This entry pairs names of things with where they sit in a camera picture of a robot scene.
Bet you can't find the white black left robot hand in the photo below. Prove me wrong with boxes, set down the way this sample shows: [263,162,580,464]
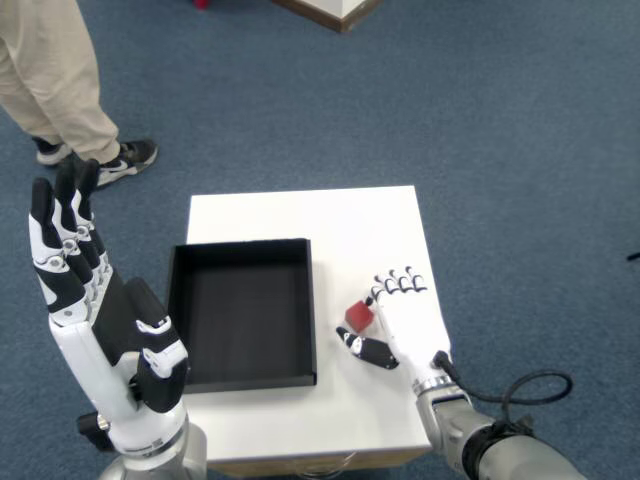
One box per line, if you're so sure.
[28,158,191,456]

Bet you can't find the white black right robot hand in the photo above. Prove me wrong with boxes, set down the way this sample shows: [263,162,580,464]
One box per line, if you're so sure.
[334,265,459,396]

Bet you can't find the red cube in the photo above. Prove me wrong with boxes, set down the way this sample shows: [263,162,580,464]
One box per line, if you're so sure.
[343,299,375,335]

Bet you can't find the black open box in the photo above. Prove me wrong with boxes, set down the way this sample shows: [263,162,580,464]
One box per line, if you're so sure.
[167,238,319,396]

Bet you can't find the black left wrist connector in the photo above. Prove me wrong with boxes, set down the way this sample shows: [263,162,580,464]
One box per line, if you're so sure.
[75,412,114,451]

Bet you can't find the white table with wooden base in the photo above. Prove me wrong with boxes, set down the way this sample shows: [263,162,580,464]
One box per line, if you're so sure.
[185,185,454,474]

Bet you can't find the black white sneaker with swoosh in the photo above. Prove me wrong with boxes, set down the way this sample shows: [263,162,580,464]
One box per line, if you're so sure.
[94,138,160,190]

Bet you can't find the beige trousers of person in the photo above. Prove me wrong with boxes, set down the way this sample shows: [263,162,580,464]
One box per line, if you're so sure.
[0,0,122,165]

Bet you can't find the white platform with brown edge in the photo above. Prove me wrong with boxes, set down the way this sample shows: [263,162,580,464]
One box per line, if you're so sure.
[269,0,385,35]

